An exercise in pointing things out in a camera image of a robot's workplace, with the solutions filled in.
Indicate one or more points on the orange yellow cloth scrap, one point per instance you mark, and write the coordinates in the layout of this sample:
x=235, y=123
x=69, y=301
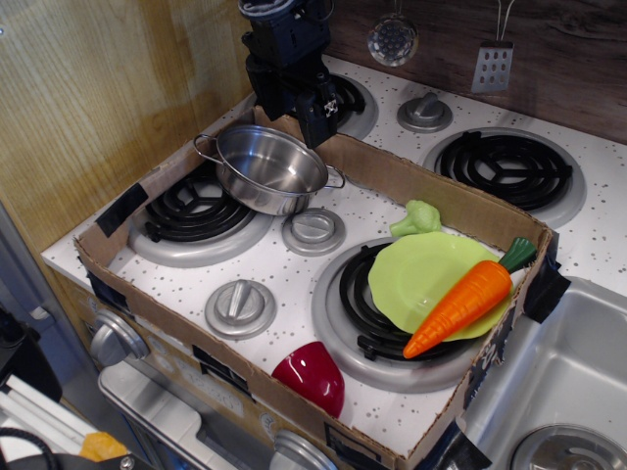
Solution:
x=100, y=446

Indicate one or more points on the grey oven knob left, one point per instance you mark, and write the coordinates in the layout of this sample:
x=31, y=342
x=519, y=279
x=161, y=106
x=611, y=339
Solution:
x=115, y=339

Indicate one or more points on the back left black burner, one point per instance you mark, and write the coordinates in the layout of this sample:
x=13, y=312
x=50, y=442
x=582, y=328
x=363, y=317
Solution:
x=357, y=108

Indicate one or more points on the grey stovetop knob back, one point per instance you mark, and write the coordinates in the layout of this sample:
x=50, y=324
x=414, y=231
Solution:
x=426, y=114

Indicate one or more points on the silver toy sink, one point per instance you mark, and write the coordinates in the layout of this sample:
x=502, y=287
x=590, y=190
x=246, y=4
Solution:
x=558, y=400

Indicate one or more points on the brown cardboard fence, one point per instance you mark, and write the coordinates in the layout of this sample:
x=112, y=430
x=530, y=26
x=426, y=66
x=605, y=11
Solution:
x=243, y=366

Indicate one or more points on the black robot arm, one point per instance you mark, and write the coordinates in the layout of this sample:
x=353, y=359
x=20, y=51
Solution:
x=285, y=65

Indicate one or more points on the silver oven door handle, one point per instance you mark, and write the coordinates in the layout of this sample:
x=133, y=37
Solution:
x=171, y=425

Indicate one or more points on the dark red plastic bowl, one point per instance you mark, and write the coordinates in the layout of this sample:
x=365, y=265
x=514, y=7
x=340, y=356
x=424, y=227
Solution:
x=311, y=372

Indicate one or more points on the back right black burner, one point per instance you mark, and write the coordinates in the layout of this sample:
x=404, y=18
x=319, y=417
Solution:
x=524, y=169

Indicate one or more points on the black burner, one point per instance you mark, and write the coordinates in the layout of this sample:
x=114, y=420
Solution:
x=357, y=108
x=365, y=344
x=524, y=169
x=195, y=223

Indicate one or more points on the hanging metal slotted spatula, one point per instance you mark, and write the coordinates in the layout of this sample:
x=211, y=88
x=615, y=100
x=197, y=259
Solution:
x=494, y=58

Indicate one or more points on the orange plastic toy carrot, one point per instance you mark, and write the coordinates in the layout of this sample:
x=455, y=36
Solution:
x=479, y=290

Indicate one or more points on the grey stovetop knob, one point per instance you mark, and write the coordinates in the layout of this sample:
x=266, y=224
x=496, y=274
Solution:
x=240, y=310
x=426, y=114
x=313, y=232

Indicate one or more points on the small stainless steel pot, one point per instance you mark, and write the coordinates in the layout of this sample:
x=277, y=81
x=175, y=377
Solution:
x=267, y=170

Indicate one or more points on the front right black burner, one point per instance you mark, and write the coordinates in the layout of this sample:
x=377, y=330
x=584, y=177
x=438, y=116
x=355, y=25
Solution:
x=365, y=344

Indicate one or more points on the grey stovetop knob centre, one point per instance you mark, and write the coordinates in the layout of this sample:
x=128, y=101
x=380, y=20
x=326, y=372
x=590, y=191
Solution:
x=313, y=232

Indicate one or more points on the grey oven knob right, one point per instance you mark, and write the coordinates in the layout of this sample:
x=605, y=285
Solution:
x=292, y=451

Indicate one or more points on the grey stovetop knob front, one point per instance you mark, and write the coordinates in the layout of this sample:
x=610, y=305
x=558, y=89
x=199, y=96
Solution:
x=240, y=310

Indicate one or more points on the front left black burner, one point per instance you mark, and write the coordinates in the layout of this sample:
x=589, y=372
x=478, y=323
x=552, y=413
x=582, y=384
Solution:
x=195, y=223

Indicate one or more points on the green toy broccoli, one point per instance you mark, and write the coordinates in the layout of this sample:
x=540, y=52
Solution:
x=421, y=218

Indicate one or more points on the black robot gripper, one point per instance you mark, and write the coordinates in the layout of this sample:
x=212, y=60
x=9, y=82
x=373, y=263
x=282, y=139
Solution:
x=285, y=64

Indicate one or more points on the hanging metal slotted ladle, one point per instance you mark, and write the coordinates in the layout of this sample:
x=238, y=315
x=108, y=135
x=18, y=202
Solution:
x=393, y=39

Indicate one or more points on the grey oven knob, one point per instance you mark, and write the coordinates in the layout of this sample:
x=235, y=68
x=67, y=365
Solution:
x=292, y=451
x=115, y=339

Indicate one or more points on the light green plastic plate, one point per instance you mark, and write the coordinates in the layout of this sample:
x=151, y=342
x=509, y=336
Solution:
x=410, y=276

